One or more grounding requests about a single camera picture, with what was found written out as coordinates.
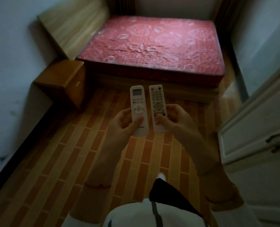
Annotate brown curtain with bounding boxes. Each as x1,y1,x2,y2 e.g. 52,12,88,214
110,0,137,16

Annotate white remote with display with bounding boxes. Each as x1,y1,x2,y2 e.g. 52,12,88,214
130,85,149,137

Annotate wooden headboard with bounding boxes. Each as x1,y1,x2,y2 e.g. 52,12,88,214
37,0,111,60

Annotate white jacket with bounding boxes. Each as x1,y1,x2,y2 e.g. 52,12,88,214
61,198,261,227

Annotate wooden bed frame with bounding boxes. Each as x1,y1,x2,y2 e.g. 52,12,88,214
87,66,222,105

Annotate person's left forearm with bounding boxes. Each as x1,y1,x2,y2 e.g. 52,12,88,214
68,142,127,222

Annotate person's left hand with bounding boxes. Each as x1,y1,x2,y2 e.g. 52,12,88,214
107,108,144,147

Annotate person's right forearm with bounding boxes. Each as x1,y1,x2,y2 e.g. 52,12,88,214
178,137,245,212

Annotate white remote with many buttons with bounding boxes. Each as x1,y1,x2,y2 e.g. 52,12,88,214
149,84,170,133

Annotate red patterned mattress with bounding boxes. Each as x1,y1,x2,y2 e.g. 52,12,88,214
77,15,226,86

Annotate black trousers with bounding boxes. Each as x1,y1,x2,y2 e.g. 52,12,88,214
149,178,203,218

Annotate red string bracelet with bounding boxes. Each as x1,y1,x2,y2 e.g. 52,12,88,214
84,182,112,189

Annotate wooden nightstand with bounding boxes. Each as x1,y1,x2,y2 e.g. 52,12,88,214
33,59,86,111

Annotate white panelled door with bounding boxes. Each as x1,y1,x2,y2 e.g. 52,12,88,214
217,58,280,227

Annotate person's right hand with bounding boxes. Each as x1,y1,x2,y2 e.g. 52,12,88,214
156,104,197,144

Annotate dark door handle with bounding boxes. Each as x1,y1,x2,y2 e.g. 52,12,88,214
265,131,280,153

